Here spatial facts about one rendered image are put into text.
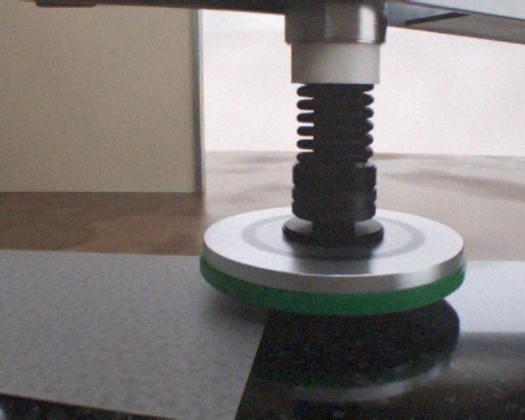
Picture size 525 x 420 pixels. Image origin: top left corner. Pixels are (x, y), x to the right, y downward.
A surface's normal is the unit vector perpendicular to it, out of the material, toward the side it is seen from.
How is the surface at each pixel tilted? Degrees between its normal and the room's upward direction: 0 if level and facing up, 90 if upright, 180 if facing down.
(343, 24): 90
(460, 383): 0
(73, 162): 90
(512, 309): 0
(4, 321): 0
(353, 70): 90
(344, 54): 90
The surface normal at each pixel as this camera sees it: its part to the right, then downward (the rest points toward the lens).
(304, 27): -0.67, 0.18
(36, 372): 0.00, -0.97
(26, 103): -0.11, 0.23
